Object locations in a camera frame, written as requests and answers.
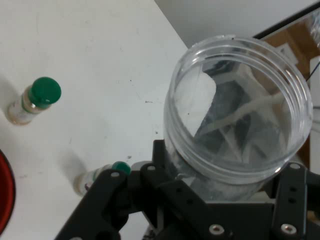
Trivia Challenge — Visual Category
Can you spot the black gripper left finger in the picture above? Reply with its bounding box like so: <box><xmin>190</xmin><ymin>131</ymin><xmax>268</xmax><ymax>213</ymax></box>
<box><xmin>54</xmin><ymin>139</ymin><xmax>236</xmax><ymax>240</ymax></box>

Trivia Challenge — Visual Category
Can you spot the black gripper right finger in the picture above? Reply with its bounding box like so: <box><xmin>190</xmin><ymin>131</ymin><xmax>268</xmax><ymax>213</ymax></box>
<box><xmin>270</xmin><ymin>161</ymin><xmax>320</xmax><ymax>240</ymax></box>

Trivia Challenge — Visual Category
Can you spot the clear plastic jar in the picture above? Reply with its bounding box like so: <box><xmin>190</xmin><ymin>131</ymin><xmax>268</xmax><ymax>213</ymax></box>
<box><xmin>162</xmin><ymin>34</ymin><xmax>315</xmax><ymax>203</ymax></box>

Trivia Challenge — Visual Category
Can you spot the green-capped spice bottle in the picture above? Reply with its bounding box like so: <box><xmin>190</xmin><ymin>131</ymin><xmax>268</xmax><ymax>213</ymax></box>
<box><xmin>6</xmin><ymin>76</ymin><xmax>63</xmax><ymax>126</ymax></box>
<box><xmin>74</xmin><ymin>161</ymin><xmax>132</xmax><ymax>198</ymax></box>

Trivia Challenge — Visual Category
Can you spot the red bowl with dark grains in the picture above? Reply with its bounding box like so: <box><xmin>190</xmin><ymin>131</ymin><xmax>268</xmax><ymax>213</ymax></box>
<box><xmin>0</xmin><ymin>148</ymin><xmax>17</xmax><ymax>235</ymax></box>

